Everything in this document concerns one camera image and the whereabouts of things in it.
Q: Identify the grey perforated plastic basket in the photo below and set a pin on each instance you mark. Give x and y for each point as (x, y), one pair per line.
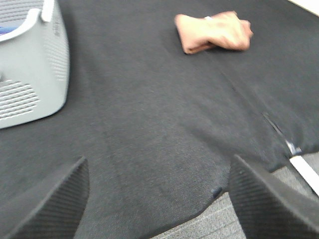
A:
(34, 60)

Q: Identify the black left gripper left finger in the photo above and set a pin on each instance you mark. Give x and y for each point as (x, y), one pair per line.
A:
(52, 209)

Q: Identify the brown towel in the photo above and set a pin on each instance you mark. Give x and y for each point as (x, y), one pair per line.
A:
(223, 30)

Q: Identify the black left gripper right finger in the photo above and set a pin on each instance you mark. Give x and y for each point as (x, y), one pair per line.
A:
(266, 207)

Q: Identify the black fabric table cover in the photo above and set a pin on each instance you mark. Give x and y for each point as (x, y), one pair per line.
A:
(160, 127)

